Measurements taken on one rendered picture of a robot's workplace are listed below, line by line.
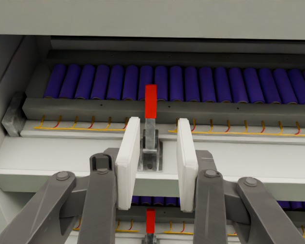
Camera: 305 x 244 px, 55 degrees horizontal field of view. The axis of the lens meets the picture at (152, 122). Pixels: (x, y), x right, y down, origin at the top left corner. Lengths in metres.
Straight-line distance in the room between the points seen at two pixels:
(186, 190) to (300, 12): 0.17
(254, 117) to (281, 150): 0.05
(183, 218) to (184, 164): 0.33
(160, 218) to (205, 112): 0.20
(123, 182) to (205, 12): 0.15
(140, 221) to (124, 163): 0.35
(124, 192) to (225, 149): 0.21
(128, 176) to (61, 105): 0.23
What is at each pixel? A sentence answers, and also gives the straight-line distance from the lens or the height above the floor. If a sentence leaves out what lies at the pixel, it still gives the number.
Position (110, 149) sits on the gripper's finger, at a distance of 0.18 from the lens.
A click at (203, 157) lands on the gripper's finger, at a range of 0.18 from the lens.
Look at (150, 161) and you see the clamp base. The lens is 0.33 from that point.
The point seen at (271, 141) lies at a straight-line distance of 0.37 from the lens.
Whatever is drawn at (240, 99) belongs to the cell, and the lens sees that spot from 0.38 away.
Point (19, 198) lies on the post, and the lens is 0.45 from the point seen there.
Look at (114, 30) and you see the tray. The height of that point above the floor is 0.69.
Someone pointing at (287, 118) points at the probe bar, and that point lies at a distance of 0.38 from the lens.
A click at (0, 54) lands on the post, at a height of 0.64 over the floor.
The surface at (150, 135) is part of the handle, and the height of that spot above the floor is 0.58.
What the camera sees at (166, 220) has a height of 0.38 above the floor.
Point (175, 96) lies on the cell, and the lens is 0.37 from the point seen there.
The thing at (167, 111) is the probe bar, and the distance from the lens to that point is 0.35.
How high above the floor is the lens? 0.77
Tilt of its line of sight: 34 degrees down
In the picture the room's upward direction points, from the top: straight up
